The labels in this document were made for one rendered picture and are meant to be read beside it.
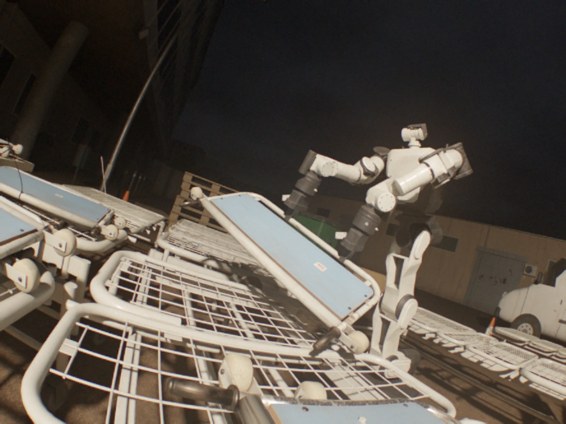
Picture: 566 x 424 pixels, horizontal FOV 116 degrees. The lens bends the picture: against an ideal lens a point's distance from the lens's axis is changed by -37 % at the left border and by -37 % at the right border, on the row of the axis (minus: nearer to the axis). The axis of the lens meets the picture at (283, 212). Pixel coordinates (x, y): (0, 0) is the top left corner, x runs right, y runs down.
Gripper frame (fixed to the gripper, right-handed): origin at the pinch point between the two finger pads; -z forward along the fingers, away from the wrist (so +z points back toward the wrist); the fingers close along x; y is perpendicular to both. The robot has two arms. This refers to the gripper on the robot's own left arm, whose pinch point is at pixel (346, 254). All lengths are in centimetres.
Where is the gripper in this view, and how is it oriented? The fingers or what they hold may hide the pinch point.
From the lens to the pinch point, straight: 101.0
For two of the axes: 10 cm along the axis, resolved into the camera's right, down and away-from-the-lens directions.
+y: -6.6, -4.9, 5.7
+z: 4.7, -8.6, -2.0
